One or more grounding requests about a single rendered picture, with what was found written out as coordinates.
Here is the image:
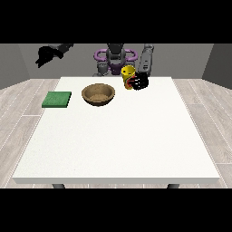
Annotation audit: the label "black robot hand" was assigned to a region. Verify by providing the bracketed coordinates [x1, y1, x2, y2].
[127, 71, 150, 92]
[34, 44, 64, 69]

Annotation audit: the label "yellow cup with melon print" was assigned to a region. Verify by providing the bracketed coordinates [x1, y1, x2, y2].
[121, 64, 137, 91]

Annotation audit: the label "brown wooden bowl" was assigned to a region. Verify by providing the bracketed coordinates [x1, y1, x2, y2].
[81, 82, 116, 107]

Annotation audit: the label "green square pad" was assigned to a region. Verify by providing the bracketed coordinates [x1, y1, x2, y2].
[41, 91, 73, 109]

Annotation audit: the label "grey robot trunk purple rings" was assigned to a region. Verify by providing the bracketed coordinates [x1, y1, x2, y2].
[92, 43, 140, 78]

